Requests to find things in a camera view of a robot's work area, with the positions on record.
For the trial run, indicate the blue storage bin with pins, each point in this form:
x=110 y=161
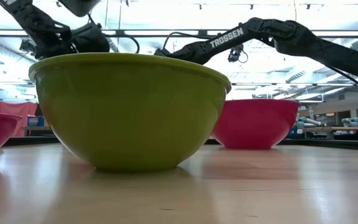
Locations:
x=35 y=121

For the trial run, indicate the pink cloth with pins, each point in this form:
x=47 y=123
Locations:
x=15 y=115

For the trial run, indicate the black aluminium table frame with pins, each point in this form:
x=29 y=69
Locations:
x=322 y=143

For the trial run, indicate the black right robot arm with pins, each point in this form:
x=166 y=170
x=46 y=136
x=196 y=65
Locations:
x=309 y=46

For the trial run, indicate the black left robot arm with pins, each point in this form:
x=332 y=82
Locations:
x=42 y=29

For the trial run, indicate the green plastic bowl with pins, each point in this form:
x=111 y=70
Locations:
x=129 y=115

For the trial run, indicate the nested rainbow bowls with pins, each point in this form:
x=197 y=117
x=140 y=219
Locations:
x=255 y=124

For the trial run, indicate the long wooden workbench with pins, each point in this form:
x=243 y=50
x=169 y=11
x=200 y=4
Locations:
x=340 y=128

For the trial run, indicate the small black camera device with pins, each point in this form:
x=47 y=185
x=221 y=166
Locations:
x=27 y=46
x=235 y=53

